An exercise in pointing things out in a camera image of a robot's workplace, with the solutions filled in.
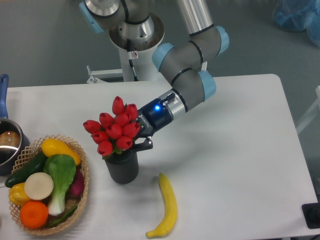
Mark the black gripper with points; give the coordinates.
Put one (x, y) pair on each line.
(152, 117)

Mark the red tulip bouquet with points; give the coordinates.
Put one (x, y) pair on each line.
(114, 133)

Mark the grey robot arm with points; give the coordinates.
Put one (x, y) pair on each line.
(183, 68)

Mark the dark grey ribbed vase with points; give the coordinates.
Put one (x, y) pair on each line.
(123, 168)

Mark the yellow banana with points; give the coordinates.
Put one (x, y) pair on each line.
(170, 209)

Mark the purple sweet potato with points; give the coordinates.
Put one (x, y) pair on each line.
(78, 184)

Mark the green bok choy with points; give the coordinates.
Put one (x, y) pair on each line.
(62, 170)

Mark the yellow squash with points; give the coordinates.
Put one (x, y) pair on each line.
(53, 146)

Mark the green chili pepper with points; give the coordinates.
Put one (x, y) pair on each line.
(62, 218)

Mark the woven wicker basket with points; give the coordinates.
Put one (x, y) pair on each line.
(75, 199)

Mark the green cucumber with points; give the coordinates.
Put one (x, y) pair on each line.
(35, 165)

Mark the white round radish slice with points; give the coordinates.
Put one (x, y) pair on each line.
(38, 186)

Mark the orange fruit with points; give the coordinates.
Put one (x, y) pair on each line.
(34, 214)

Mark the yellow bell pepper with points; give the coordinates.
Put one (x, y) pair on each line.
(17, 194)

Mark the black device at edge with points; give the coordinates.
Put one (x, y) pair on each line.
(311, 212)

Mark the blue plastic bag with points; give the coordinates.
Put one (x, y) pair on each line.
(299, 16)

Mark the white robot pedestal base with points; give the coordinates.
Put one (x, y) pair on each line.
(136, 44)

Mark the blue handled saucepan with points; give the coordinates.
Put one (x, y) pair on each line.
(12, 138)

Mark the white frame at right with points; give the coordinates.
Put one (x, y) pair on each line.
(310, 114)

